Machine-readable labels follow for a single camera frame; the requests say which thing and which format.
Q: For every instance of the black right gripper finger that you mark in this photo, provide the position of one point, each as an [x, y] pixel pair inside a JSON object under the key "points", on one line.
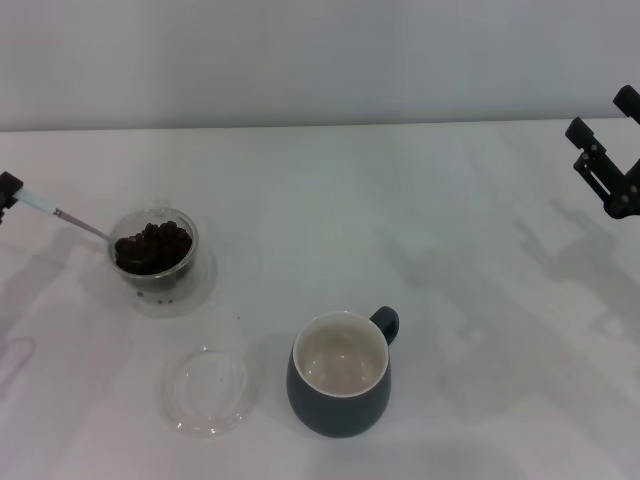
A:
{"points": [[627, 100], [580, 132]]}

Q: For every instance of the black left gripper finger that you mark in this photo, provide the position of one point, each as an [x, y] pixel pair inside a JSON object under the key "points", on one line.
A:
{"points": [[10, 187]]}

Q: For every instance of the dark grey ceramic mug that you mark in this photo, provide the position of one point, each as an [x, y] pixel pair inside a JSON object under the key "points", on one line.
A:
{"points": [[340, 415]]}

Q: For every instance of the coffee beans pile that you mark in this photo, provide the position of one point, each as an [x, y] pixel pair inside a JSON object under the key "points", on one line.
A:
{"points": [[165, 245]]}

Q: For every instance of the glass cup of coffee beans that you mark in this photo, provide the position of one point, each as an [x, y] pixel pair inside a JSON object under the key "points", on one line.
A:
{"points": [[200, 295]]}

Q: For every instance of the clear glass lid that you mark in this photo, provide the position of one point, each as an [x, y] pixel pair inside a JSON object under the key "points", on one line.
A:
{"points": [[210, 400]]}

